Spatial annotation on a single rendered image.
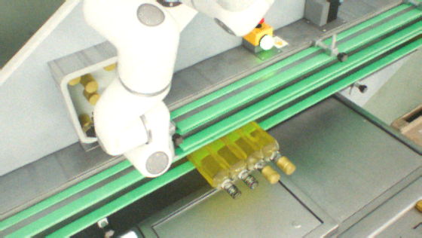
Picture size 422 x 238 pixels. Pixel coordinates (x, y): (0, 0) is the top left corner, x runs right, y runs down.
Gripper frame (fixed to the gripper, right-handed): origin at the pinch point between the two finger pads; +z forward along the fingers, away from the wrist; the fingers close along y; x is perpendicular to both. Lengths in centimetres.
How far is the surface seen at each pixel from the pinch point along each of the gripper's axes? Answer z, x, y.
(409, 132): 134, -220, 340
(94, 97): 6.7, 2.9, -0.1
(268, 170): -19.1, -25.1, 33.3
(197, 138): -2.6, -16.3, 21.6
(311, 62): -5, -8, 65
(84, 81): 7.1, 7.6, -1.1
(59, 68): 6.1, 13.3, -5.8
